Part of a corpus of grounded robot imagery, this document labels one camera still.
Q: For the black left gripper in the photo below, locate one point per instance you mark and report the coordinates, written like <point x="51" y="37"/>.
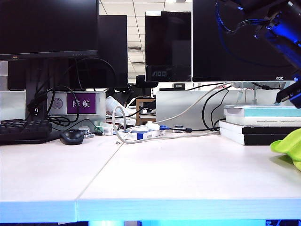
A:
<point x="292" y="93"/>

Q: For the lime green microfiber rag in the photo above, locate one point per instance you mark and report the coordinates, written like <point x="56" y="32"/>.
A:
<point x="289" y="146"/>

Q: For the teal cover book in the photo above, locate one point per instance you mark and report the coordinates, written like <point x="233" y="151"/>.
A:
<point x="258" y="111"/>

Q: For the white book with printed spine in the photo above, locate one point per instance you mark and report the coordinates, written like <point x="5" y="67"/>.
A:
<point x="258" y="121"/>

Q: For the large white-framed AOC monitor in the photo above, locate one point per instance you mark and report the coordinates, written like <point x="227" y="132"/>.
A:
<point x="204" y="47"/>

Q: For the small black desk socket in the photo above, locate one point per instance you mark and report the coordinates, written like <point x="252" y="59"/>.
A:
<point x="179" y="86"/>

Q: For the blue video connector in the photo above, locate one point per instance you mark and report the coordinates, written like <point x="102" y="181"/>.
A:
<point x="164" y="128"/>

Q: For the small black AOC monitor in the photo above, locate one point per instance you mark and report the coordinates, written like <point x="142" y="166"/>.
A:
<point x="168" y="40"/>

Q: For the white video adapter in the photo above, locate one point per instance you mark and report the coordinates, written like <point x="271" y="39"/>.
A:
<point x="152" y="126"/>

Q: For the black office chair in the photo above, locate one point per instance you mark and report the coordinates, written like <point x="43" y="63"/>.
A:
<point x="143" y="82"/>

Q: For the small wooden shelf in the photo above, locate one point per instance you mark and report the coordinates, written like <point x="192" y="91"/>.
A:
<point x="139" y="113"/>

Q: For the blue and white carton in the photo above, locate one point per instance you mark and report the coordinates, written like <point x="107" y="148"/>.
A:
<point x="141" y="136"/>

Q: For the white crumpled paper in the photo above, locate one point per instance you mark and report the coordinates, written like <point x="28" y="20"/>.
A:
<point x="113" y="104"/>

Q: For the plain black monitor back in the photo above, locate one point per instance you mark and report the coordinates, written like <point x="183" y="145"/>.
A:
<point x="114" y="47"/>

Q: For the small green and white box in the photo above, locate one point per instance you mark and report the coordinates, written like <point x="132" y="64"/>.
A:
<point x="104" y="130"/>

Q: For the small silver metal clip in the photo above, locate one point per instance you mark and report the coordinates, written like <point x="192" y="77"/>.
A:
<point x="88" y="133"/>

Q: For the purple acrylic name sign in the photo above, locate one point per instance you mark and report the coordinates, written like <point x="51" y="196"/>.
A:
<point x="81" y="104"/>

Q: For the black computer mouse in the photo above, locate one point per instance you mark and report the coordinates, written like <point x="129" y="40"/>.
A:
<point x="71" y="137"/>

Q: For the black monitor with red logo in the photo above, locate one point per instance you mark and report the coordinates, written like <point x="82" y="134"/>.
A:
<point x="47" y="28"/>

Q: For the black computer keyboard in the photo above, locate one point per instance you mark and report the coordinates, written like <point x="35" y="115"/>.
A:
<point x="21" y="131"/>

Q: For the narrow silver desk partition panel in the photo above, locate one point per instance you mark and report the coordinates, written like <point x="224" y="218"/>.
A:
<point x="11" y="106"/>

